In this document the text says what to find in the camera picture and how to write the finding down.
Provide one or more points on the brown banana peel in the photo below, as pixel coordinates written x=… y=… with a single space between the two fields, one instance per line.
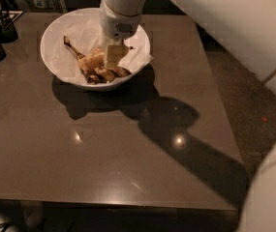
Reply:
x=100 y=74

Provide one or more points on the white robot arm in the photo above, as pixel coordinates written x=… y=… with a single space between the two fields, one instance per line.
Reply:
x=247 y=30

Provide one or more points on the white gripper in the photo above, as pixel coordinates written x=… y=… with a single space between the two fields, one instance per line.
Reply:
x=118 y=25

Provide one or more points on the black wire utensil holder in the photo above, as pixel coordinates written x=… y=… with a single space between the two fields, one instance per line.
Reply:
x=8 y=32

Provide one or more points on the white object under table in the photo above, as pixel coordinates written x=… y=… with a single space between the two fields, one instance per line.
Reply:
x=20 y=216

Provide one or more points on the white ceramic bowl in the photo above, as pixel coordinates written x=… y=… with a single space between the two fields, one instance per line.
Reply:
x=89 y=85

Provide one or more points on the white paper liner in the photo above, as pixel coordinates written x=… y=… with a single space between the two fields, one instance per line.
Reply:
x=76 y=29

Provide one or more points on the yellow spotted banana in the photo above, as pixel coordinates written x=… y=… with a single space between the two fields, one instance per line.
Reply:
x=95 y=58

